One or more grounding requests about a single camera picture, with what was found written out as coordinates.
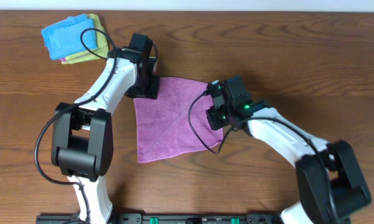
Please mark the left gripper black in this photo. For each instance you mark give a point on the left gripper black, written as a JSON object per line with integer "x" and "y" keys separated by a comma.
{"x": 144, "y": 92}

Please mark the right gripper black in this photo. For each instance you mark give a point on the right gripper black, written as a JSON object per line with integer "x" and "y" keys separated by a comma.
{"x": 214, "y": 119}

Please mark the purple microfibre cloth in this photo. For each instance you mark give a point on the purple microfibre cloth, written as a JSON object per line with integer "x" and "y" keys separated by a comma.
{"x": 176, "y": 122}

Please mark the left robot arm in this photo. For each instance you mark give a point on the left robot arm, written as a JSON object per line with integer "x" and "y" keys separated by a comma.
{"x": 82, "y": 142}

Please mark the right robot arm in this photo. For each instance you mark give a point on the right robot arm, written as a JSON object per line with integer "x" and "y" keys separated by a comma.
{"x": 330, "y": 181}

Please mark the lower green folded cloth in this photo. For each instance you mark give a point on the lower green folded cloth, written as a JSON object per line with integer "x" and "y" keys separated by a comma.
{"x": 85, "y": 56}

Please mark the green folded cloth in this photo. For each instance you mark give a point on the green folded cloth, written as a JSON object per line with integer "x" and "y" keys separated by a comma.
{"x": 85, "y": 56}
{"x": 97, "y": 23}

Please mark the upper green folded cloth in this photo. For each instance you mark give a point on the upper green folded cloth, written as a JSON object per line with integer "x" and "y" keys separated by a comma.
{"x": 97, "y": 23}

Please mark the blue folded cloth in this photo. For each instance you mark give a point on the blue folded cloth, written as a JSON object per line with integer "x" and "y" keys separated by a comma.
{"x": 63, "y": 38}

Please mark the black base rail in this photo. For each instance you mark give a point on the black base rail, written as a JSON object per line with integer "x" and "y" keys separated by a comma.
{"x": 253, "y": 218}

